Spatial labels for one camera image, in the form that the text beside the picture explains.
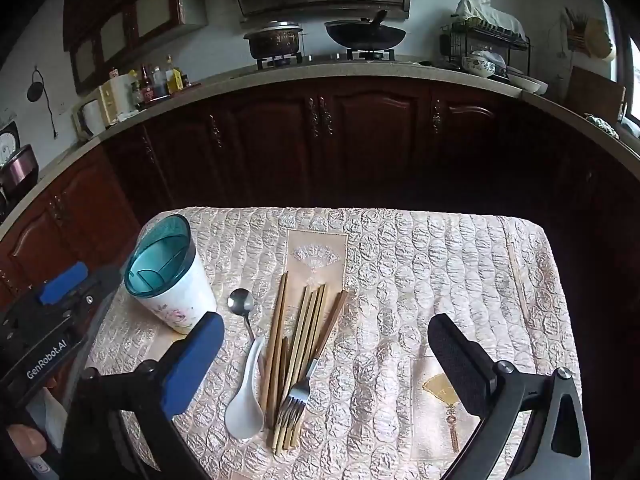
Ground white electric kettle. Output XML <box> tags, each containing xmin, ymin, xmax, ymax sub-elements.
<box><xmin>75</xmin><ymin>100</ymin><xmax>106</xmax><ymax>139</ymax></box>

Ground steel fork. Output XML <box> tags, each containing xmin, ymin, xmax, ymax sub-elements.
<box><xmin>278</xmin><ymin>358</ymin><xmax>318</xmax><ymax>426</ymax></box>

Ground purple rice cooker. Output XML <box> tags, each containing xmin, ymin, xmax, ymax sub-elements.
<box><xmin>1</xmin><ymin>144</ymin><xmax>39</xmax><ymax>195</ymax></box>

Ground light bamboo chopstick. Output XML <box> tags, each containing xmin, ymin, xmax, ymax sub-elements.
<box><xmin>272</xmin><ymin>284</ymin><xmax>326</xmax><ymax>455</ymax></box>

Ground yellow oil bottle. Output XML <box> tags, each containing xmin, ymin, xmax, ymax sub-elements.
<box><xmin>165</xmin><ymin>54</ymin><xmax>184</xmax><ymax>94</ymax></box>

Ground dark wood lower cabinets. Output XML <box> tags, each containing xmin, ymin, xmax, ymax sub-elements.
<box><xmin>1</xmin><ymin>76</ymin><xmax>639</xmax><ymax>304</ymax></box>

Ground steel lidded cooking pot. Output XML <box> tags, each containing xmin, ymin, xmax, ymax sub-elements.
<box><xmin>244</xmin><ymin>21</ymin><xmax>303</xmax><ymax>60</ymax></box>

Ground black wok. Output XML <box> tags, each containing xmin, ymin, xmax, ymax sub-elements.
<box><xmin>324</xmin><ymin>10</ymin><xmax>406</xmax><ymax>51</ymax></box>

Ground black dish rack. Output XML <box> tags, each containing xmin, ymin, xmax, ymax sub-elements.
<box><xmin>439</xmin><ymin>14</ymin><xmax>532</xmax><ymax>79</ymax></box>

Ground dark wood upper cabinet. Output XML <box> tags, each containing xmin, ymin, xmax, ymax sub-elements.
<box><xmin>63</xmin><ymin>0</ymin><xmax>207</xmax><ymax>96</ymax></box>

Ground steel spoon pink handle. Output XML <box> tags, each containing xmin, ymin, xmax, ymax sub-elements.
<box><xmin>227</xmin><ymin>288</ymin><xmax>255</xmax><ymax>341</ymax></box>

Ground gas stove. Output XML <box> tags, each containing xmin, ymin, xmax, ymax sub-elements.
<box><xmin>256</xmin><ymin>49</ymin><xmax>396</xmax><ymax>70</ymax></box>

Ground teal rimmed white utensil holder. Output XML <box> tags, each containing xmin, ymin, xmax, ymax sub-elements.
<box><xmin>124</xmin><ymin>214</ymin><xmax>217</xmax><ymax>335</ymax></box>

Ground white ceramic soup spoon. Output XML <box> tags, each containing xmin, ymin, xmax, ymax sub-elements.
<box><xmin>224</xmin><ymin>336</ymin><xmax>265</xmax><ymax>440</ymax></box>

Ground person's left hand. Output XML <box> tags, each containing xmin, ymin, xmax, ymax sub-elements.
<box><xmin>6</xmin><ymin>425</ymin><xmax>47</xmax><ymax>458</ymax></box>

